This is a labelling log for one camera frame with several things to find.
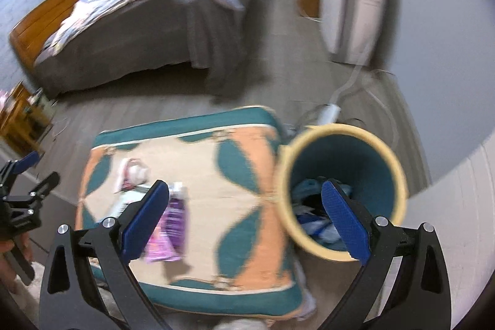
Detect red white paper wrapper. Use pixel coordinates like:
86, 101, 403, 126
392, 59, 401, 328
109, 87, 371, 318
105, 157, 150, 218

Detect white power strip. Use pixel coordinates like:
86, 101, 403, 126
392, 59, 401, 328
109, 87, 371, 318
316, 104, 341, 126

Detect purple snack wrapper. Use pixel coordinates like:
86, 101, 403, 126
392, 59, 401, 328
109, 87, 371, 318
144, 182, 187, 263

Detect person's left hand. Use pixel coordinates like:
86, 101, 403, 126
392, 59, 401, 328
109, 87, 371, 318
1, 233, 34, 283

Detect yellow teal trash bin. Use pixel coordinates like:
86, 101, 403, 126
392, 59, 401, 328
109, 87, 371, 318
274, 122, 409, 263

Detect teal orange patterned cushion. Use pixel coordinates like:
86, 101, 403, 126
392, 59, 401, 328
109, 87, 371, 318
75, 106, 311, 320

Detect white power cable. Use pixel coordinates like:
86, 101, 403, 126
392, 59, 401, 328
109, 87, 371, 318
328, 43, 399, 145

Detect wooden nightstand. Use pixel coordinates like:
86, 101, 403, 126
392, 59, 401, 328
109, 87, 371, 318
1, 82, 53, 156

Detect bed with grey cover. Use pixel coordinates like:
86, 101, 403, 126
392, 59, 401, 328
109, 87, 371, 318
33, 0, 250, 97

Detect white air purifier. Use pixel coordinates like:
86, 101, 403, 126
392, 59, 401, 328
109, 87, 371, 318
320, 0, 386, 66

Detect wooden headboard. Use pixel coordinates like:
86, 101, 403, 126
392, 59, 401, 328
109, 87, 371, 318
9, 0, 79, 74

